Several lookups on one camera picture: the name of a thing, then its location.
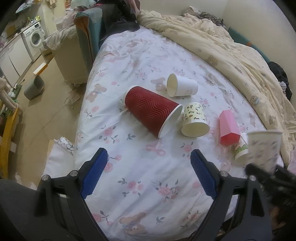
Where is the Hello Kitty paper cup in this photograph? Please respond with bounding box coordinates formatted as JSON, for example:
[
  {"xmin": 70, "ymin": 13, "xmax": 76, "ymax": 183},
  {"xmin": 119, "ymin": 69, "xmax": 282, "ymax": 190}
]
[{"xmin": 247, "ymin": 130, "xmax": 282, "ymax": 174}]

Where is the green white paper cup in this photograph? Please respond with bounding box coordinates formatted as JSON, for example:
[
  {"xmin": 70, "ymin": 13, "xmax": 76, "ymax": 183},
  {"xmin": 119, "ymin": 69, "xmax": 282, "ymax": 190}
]
[{"xmin": 234, "ymin": 133, "xmax": 249, "ymax": 166}]

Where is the pink hexagonal plastic cup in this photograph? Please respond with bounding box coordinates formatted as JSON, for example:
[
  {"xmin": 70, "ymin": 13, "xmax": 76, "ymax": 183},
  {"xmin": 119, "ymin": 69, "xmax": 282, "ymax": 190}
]
[{"xmin": 219, "ymin": 110, "xmax": 241, "ymax": 146}]

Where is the yellow patterned paper cup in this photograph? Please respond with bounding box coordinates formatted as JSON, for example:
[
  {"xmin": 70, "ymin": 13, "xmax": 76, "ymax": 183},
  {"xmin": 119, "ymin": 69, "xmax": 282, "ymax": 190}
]
[{"xmin": 181, "ymin": 102, "xmax": 210, "ymax": 138}]

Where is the red ribbed paper cup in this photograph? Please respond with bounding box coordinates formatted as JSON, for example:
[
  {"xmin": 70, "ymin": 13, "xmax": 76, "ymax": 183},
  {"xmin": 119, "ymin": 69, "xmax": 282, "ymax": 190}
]
[{"xmin": 123, "ymin": 86, "xmax": 183, "ymax": 138}]

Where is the plain white paper cup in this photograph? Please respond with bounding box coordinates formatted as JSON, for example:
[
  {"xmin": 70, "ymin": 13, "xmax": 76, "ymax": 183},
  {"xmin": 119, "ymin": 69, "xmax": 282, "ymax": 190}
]
[{"xmin": 166, "ymin": 73, "xmax": 198, "ymax": 97}]

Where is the white patterned floor cloth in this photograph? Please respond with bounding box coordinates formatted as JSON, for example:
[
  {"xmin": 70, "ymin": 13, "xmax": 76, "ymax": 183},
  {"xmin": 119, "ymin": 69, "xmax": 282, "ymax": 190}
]
[{"xmin": 53, "ymin": 137, "xmax": 74, "ymax": 157}]

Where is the yellow wooden chair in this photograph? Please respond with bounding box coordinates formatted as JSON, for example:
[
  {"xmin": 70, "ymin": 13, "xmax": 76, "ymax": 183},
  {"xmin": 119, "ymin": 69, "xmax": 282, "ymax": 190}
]
[{"xmin": 1, "ymin": 104, "xmax": 22, "ymax": 179}]

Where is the grey waste bin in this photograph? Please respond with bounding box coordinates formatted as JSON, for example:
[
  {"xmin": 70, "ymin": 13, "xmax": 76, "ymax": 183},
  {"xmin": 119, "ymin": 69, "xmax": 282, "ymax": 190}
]
[{"xmin": 23, "ymin": 75, "xmax": 45, "ymax": 100}]

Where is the white floral bed sheet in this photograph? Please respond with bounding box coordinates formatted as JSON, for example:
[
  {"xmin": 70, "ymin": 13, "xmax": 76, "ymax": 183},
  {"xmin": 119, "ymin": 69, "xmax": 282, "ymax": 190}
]
[{"xmin": 44, "ymin": 27, "xmax": 264, "ymax": 240}]

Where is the cream bear print duvet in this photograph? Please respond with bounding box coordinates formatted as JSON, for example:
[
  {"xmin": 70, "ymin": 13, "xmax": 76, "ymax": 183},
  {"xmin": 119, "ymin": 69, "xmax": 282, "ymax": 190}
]
[{"xmin": 137, "ymin": 10, "xmax": 295, "ymax": 166}]

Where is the black clothes pile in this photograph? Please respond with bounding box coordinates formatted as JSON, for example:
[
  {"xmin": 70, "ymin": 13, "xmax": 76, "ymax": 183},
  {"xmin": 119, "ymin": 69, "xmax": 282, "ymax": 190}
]
[{"xmin": 267, "ymin": 61, "xmax": 292, "ymax": 101}]

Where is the beige covered furniture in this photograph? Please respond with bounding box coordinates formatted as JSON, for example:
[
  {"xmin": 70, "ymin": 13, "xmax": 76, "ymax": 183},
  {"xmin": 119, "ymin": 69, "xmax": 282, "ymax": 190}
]
[{"xmin": 43, "ymin": 24, "xmax": 88, "ymax": 86}]

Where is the white cabinet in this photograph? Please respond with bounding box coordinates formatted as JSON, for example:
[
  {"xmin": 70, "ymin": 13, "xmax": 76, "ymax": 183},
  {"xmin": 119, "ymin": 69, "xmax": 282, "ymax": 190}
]
[{"xmin": 1, "ymin": 35, "xmax": 32, "ymax": 86}]

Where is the white washing machine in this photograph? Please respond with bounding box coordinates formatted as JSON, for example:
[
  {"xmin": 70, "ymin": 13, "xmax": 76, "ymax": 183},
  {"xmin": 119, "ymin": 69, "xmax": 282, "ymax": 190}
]
[{"xmin": 21, "ymin": 21, "xmax": 45, "ymax": 63}]

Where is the teal green armchair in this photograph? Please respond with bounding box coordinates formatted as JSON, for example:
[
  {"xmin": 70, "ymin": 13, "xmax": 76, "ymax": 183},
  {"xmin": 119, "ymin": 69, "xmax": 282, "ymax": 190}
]
[{"xmin": 74, "ymin": 8, "xmax": 102, "ymax": 72}]

